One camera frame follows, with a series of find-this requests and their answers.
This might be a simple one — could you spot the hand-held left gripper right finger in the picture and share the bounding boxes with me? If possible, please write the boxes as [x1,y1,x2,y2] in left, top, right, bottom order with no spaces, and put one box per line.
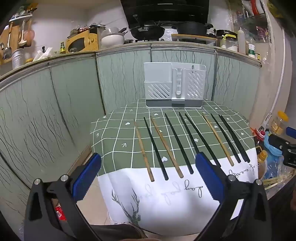
[195,152,273,241]

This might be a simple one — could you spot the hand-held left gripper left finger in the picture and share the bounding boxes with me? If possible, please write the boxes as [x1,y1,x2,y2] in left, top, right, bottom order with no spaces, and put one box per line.
[24,152,103,241]

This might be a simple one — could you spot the black chopstick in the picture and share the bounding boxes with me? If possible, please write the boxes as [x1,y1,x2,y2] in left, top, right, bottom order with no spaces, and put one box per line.
[210,113,241,163]
[165,113,194,175]
[184,113,222,167]
[143,116,169,181]
[179,112,200,154]
[218,114,251,163]

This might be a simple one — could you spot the wooden chopstick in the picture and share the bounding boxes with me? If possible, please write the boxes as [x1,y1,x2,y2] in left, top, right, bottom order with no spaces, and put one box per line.
[150,116,184,178]
[134,121,155,182]
[202,113,234,166]

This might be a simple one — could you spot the white slotted utensil holder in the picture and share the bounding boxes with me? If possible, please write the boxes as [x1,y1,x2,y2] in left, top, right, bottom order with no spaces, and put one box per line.
[143,62,207,109]

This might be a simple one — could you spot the blue plastic container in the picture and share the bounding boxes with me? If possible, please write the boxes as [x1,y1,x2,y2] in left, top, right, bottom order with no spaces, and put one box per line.
[264,134,285,163]

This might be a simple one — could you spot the yellow lid plastic jar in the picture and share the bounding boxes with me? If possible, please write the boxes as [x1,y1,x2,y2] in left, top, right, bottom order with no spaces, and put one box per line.
[271,111,289,136]

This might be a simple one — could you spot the red cap bottle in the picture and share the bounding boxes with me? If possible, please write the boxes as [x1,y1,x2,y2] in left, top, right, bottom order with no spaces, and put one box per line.
[253,128,267,142]

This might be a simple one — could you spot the brown bottle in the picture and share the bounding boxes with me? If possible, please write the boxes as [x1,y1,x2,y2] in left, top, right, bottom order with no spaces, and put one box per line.
[257,149,268,179]

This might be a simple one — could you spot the pale vegetable stalks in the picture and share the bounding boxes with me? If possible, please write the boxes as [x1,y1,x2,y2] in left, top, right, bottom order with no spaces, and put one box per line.
[263,173,295,189]

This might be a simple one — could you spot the red packet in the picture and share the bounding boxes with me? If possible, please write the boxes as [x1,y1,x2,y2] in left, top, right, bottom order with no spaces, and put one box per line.
[55,205,67,221]

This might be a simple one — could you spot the green checked tablecloth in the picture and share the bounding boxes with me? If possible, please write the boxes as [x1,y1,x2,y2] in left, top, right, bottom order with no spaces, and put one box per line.
[90,98,259,234]

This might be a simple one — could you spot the white squeeze bottle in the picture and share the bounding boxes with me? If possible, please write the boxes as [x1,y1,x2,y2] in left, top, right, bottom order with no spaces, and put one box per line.
[238,27,246,54]

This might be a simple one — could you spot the clear jar with black lid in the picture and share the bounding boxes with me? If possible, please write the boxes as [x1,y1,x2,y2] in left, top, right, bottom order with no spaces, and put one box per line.
[220,32,238,53]

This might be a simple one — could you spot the hanging clear plastic bags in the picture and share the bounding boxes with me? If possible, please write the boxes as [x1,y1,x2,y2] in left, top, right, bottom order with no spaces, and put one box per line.
[231,0,271,43]

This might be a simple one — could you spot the white packets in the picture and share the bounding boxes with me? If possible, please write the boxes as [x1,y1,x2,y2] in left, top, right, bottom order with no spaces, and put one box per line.
[34,47,54,61]

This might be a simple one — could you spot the yellow microwave oven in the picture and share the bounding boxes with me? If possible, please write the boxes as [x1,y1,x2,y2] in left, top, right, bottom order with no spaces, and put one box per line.
[66,32,99,54]

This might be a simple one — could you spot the perforated metal cylinder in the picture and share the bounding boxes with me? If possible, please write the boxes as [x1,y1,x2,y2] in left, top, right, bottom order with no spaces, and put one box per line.
[11,49,25,69]

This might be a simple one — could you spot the white pot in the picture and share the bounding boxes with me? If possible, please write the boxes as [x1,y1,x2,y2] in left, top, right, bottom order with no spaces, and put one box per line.
[101,33,125,48]

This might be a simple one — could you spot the black cast-iron pot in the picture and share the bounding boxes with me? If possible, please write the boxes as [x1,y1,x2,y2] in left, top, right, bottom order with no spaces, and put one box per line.
[172,22,213,37]

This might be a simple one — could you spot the metal bowl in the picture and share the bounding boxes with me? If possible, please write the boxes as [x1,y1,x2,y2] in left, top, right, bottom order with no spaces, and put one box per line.
[102,27,120,35]

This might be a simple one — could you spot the metal spatula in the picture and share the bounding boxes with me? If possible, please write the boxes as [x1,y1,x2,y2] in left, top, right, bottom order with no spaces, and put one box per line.
[2,22,12,61]

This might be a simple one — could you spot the black wok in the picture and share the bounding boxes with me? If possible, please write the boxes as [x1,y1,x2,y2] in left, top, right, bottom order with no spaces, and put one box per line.
[129,23,166,40]

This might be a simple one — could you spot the hanging wooden cutting board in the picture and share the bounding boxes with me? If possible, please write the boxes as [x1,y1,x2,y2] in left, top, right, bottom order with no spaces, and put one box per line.
[0,23,21,65]

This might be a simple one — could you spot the black range hood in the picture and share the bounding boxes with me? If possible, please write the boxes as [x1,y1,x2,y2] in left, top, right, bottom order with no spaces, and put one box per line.
[120,0,210,25]

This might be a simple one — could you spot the white wall shelf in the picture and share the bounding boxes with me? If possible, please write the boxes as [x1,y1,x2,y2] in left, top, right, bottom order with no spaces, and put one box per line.
[9,13,33,23]

